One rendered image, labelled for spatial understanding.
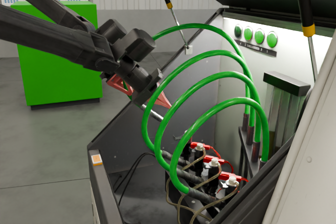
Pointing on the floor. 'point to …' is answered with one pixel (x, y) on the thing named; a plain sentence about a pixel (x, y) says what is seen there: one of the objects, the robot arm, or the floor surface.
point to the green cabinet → (57, 68)
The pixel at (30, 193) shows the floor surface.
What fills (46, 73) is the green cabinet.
